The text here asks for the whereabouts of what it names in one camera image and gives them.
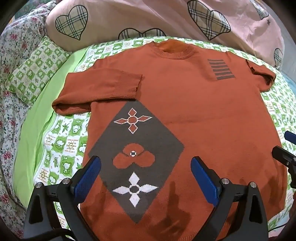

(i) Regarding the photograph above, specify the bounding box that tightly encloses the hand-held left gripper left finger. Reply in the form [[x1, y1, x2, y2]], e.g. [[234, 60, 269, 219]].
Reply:
[[25, 156, 102, 241]]

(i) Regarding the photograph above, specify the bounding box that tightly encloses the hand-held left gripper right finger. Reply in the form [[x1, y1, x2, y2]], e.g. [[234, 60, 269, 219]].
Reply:
[[190, 156, 270, 241]]

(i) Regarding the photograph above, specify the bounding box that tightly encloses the orange knit sweater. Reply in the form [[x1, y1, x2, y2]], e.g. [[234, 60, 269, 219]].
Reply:
[[52, 39, 288, 241]]

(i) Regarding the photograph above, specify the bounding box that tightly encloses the green checkered blanket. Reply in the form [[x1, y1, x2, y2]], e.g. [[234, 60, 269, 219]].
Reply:
[[32, 37, 296, 234]]

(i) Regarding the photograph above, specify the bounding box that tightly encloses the light blue cloth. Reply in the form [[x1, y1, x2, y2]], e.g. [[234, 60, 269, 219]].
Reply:
[[283, 72, 296, 93]]

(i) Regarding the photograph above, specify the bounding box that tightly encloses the plain green bed sheet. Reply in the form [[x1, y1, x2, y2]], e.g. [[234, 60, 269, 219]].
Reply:
[[13, 50, 89, 200]]

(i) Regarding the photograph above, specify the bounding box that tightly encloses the green checkered pillow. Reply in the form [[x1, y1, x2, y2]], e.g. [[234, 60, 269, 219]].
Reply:
[[5, 36, 72, 106]]

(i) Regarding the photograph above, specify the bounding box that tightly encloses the floral quilt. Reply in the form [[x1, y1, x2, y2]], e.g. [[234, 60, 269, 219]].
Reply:
[[0, 0, 58, 234]]

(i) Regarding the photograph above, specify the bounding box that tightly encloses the pink duvet with plaid hearts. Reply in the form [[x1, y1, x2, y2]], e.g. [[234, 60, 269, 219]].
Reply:
[[45, 0, 286, 67]]

